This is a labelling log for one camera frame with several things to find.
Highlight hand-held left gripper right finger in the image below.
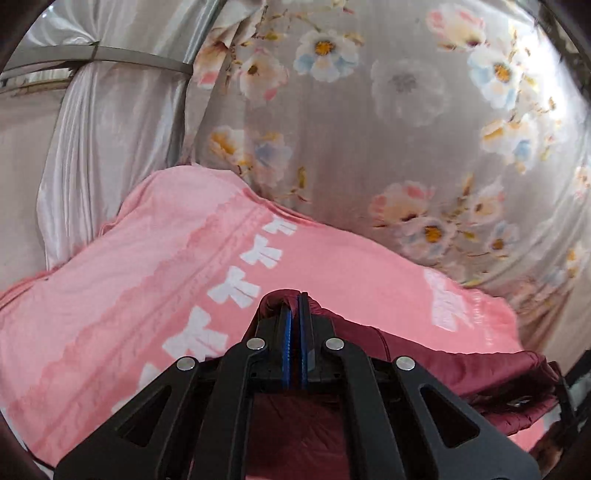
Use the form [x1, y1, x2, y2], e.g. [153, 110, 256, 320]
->
[298, 291, 542, 480]

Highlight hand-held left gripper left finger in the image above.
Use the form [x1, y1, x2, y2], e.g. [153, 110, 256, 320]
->
[54, 290, 293, 480]

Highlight maroon puffer jacket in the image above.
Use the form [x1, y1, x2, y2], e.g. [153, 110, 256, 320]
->
[245, 295, 561, 480]

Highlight pink printed blanket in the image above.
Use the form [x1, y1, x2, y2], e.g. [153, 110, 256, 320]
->
[0, 164, 527, 480]

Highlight grey floral sheet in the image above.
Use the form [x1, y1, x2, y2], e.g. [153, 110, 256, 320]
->
[185, 0, 591, 361]

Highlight silver satin curtain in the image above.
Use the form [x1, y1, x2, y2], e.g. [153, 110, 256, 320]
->
[0, 0, 259, 278]

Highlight grey curtain strap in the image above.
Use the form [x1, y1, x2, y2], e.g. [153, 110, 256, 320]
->
[0, 45, 195, 85]

